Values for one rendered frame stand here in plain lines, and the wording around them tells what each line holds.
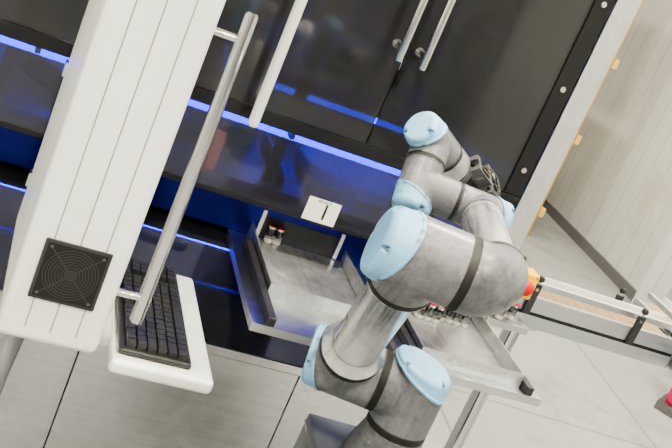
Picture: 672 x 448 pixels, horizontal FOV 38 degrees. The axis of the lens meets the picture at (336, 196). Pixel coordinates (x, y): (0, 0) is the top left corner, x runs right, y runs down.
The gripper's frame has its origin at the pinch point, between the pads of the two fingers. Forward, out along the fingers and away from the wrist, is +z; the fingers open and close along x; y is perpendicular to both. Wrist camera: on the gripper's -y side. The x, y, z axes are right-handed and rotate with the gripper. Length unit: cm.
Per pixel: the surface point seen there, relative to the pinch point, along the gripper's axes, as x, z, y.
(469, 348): -8.1, 31.9, -19.2
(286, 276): 4.5, -1.5, -48.9
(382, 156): 30.0, 0.0, -22.5
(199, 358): -28, -27, -53
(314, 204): 22.1, -1.7, -40.7
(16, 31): 35, -72, -71
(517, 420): 64, 220, -72
